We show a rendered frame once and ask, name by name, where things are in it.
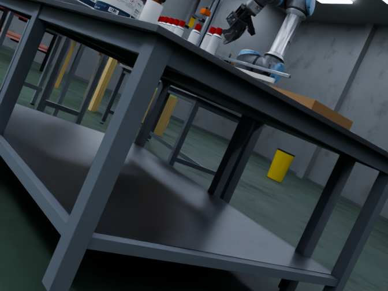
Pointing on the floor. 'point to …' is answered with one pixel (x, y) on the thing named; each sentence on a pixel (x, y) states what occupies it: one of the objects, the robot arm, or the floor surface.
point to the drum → (280, 165)
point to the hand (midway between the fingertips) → (226, 42)
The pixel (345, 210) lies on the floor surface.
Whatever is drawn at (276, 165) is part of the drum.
